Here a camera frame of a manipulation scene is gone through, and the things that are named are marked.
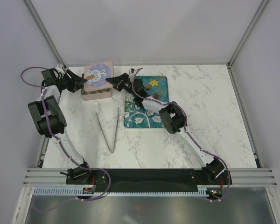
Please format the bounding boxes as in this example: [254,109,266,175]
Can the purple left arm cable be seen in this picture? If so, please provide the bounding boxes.
[21,66,112,214]

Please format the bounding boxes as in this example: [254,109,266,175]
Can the teal floral tray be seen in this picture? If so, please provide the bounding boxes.
[123,76,169,129]

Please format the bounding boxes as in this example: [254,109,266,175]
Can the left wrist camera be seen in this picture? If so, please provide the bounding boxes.
[56,63,65,74]

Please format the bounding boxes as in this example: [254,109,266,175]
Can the pink box lid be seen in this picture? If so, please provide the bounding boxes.
[84,61,113,92]

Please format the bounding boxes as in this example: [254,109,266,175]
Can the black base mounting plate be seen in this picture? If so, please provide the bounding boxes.
[66,168,232,192]

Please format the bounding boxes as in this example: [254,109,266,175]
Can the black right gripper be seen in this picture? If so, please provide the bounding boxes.
[105,73,136,98]

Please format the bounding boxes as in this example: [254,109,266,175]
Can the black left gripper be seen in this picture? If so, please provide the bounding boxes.
[57,70,88,94]

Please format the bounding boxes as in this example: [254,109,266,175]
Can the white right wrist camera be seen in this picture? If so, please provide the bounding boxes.
[128,68,138,76]

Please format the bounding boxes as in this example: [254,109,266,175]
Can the white slotted cable duct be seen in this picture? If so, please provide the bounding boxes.
[30,185,231,197]

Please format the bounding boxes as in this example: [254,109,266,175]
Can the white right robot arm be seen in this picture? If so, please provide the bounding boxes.
[105,73,225,184]

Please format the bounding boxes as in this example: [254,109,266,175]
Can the aluminium frame rail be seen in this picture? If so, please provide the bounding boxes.
[22,0,67,68]

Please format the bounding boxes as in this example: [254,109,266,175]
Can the metal serving tongs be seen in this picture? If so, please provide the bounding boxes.
[96,107,120,154]

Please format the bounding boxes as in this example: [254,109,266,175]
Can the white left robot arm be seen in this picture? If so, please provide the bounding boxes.
[28,64,93,184]

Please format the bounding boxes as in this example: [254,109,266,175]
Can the pink chocolate box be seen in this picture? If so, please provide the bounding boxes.
[81,72,112,101]

